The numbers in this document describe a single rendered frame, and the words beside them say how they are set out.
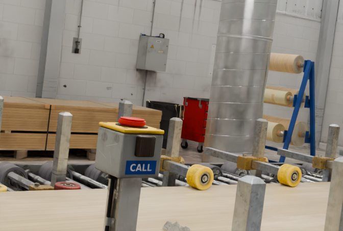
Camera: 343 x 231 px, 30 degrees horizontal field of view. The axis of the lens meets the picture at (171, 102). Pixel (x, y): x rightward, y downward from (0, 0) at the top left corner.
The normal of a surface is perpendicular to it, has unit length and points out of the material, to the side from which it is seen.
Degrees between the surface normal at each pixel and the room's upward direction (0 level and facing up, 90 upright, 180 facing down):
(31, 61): 90
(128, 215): 90
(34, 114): 90
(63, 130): 90
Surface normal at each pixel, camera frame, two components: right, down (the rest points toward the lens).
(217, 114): -0.65, -0.03
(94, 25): 0.61, 0.12
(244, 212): -0.79, -0.06
